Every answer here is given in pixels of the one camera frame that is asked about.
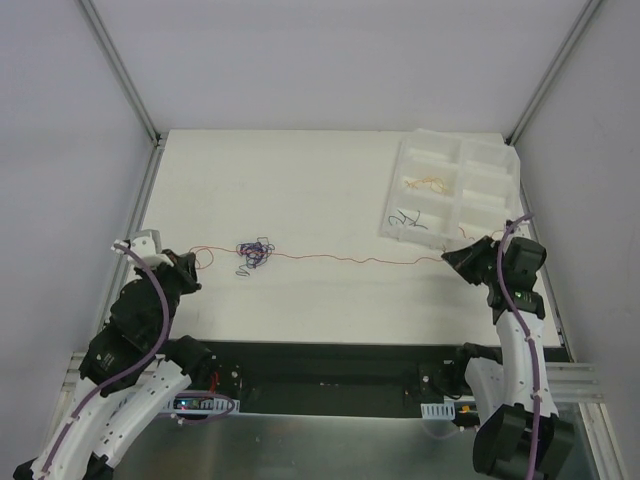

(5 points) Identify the aluminium corner post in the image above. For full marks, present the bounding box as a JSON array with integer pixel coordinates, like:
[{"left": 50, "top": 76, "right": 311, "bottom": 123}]
[
  {"left": 505, "top": 0, "right": 607, "bottom": 146},
  {"left": 75, "top": 0, "right": 162, "bottom": 147}
]

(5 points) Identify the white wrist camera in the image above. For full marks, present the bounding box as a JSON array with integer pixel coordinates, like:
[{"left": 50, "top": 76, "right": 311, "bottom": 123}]
[
  {"left": 503, "top": 215, "right": 531, "bottom": 238},
  {"left": 111, "top": 229, "right": 174, "bottom": 269}
]

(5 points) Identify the left white cable duct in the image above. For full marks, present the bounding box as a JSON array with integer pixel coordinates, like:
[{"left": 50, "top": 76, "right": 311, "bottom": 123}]
[{"left": 160, "top": 395, "right": 240, "bottom": 416}]

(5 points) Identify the yellow wire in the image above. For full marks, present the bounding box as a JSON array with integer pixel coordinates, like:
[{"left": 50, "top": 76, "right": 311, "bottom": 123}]
[{"left": 404, "top": 175, "right": 449, "bottom": 195}]

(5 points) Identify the white cable duct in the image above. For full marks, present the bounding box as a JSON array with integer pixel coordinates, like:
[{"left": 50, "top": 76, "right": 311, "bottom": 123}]
[
  {"left": 160, "top": 395, "right": 240, "bottom": 416},
  {"left": 420, "top": 402, "right": 456, "bottom": 421}
]

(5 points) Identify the orange wire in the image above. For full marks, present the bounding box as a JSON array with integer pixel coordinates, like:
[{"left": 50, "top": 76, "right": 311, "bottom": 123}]
[{"left": 457, "top": 224, "right": 506, "bottom": 243}]

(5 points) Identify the right white cable duct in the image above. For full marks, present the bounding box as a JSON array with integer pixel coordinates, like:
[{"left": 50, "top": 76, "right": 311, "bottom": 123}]
[{"left": 420, "top": 402, "right": 456, "bottom": 421}]

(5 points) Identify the aluminium left corner post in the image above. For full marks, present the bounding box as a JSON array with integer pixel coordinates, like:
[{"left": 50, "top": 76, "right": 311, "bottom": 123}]
[{"left": 75, "top": 0, "right": 162, "bottom": 147}]

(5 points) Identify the white compartment tray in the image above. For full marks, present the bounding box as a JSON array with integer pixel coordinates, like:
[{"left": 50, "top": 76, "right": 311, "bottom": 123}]
[{"left": 379, "top": 130, "right": 520, "bottom": 250}]

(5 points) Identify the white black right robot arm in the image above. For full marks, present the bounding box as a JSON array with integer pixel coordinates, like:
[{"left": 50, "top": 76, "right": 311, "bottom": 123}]
[{"left": 441, "top": 237, "right": 575, "bottom": 479}]

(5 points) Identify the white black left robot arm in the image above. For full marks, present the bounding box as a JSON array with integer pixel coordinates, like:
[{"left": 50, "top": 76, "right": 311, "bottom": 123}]
[{"left": 13, "top": 243, "right": 214, "bottom": 479}]

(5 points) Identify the dark blue wire in tray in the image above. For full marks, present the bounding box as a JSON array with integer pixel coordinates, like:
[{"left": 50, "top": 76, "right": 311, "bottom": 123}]
[{"left": 388, "top": 208, "right": 429, "bottom": 231}]

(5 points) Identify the aluminium right corner post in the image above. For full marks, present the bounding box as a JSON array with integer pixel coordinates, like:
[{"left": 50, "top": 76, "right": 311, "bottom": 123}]
[{"left": 505, "top": 0, "right": 607, "bottom": 146}]

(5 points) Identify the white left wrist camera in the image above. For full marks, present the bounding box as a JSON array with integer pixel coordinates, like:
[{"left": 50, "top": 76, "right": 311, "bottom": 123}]
[{"left": 111, "top": 229, "right": 174, "bottom": 269}]

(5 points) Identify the aluminium frame rail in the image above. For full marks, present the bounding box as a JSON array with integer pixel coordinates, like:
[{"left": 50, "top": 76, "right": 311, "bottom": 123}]
[{"left": 61, "top": 352, "right": 605, "bottom": 404}]

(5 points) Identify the red wire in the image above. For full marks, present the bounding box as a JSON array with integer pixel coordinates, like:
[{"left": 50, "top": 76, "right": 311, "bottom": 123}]
[{"left": 188, "top": 244, "right": 446, "bottom": 271}]

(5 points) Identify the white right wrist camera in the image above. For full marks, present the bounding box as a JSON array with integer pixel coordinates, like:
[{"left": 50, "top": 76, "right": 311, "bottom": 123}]
[{"left": 503, "top": 215, "right": 531, "bottom": 238}]

